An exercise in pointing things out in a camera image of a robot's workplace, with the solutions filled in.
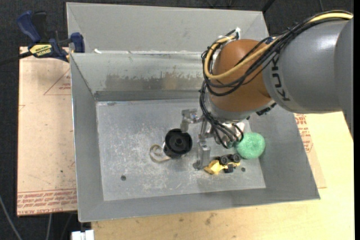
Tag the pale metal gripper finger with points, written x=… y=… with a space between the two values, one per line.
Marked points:
x=186 y=118
x=203 y=153

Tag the yellow toy truck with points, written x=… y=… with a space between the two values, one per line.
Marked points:
x=215 y=167

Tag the green sponge ball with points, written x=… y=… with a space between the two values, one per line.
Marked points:
x=251 y=146

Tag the tan rubber band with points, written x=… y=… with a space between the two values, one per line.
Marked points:
x=155 y=155

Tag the grey metal bin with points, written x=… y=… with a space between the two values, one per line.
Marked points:
x=135 y=132

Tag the brown cardboard board, red print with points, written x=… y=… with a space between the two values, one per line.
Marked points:
x=45 y=126

